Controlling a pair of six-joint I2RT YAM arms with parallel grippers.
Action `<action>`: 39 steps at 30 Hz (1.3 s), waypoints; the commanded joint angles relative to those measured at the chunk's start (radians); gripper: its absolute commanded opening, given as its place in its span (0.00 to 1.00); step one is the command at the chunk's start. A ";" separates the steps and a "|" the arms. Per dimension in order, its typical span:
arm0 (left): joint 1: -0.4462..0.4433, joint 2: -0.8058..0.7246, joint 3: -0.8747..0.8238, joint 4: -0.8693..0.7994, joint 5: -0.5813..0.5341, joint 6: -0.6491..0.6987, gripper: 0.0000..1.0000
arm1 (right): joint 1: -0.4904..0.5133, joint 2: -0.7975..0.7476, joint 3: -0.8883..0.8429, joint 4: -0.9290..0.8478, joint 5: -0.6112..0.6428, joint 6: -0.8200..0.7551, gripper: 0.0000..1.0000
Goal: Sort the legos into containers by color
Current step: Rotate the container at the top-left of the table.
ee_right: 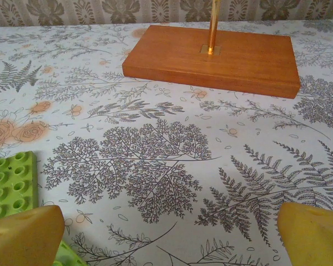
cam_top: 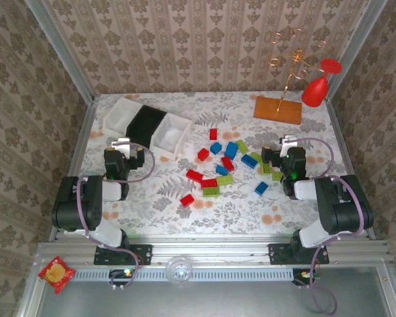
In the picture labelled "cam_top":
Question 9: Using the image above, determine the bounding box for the black plastic container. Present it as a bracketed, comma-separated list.
[127, 104, 168, 149]

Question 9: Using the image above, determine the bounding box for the white plastic container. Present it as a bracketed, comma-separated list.
[150, 114, 191, 156]
[102, 98, 143, 136]

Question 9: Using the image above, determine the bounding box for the floral patterned table cover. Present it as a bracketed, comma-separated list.
[64, 91, 367, 238]

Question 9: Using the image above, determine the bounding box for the red plastic goblet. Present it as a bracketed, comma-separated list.
[301, 58, 343, 108]

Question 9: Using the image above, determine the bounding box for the black controller board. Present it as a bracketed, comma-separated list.
[292, 267, 321, 287]
[108, 268, 135, 287]

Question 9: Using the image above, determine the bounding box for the clear glass dome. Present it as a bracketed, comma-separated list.
[164, 256, 193, 284]

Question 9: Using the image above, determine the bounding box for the red snack packet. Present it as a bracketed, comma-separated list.
[38, 256, 77, 295]

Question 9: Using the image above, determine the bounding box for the grey metal plate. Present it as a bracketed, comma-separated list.
[36, 280, 393, 317]

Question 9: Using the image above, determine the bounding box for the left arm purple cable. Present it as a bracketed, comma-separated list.
[76, 141, 156, 291]

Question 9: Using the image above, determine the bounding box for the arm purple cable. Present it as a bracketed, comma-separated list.
[295, 137, 367, 314]
[76, 141, 156, 291]

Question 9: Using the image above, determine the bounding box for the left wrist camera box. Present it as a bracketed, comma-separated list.
[111, 137, 132, 158]

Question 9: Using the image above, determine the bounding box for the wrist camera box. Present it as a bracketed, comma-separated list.
[111, 137, 132, 158]
[280, 134, 300, 150]

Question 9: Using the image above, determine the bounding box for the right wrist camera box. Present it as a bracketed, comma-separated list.
[280, 134, 300, 150]

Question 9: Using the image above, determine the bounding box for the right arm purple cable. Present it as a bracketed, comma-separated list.
[295, 137, 367, 314]

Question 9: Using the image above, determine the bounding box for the gold wire stand wooden base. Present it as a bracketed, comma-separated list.
[253, 28, 331, 125]

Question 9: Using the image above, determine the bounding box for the aluminium frame side rail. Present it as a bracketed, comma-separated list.
[48, 97, 98, 242]
[326, 98, 377, 240]

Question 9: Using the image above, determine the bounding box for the aluminium frame cross beam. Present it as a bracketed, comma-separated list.
[35, 234, 393, 267]

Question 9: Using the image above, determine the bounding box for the grey slotted cable duct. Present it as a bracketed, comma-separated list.
[75, 267, 294, 282]

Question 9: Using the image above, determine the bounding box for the aluminium frame post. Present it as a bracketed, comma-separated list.
[23, 0, 96, 104]
[326, 0, 389, 103]

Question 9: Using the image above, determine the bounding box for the aluminium frame lower rail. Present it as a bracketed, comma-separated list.
[16, 257, 50, 317]
[376, 262, 396, 317]

